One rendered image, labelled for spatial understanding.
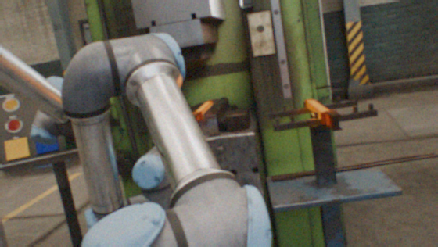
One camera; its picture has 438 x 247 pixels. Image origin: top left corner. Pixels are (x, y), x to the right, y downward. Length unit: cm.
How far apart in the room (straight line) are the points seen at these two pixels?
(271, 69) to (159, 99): 102
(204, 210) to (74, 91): 39
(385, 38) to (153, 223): 713
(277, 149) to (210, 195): 120
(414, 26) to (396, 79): 89
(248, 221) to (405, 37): 712
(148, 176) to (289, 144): 89
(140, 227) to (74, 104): 38
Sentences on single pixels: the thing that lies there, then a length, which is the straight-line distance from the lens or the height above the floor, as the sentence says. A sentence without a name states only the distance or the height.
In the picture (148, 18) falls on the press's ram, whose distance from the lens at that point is 166.
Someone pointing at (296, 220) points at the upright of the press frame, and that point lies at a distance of 190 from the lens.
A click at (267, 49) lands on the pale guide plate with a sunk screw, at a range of 171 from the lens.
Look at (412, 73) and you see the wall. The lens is 769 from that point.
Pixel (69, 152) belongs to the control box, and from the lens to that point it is 164.
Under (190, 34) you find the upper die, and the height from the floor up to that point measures 131.
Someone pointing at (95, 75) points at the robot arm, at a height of 124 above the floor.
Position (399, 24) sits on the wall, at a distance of 760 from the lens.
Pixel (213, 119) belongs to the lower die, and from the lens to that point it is 164.
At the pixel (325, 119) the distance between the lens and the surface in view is 125.
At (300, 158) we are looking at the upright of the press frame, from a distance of 180.
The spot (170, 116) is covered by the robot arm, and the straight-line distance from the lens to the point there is 73.
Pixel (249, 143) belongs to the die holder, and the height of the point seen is 87.
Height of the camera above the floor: 126
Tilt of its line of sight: 11 degrees down
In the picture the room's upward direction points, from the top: 10 degrees counter-clockwise
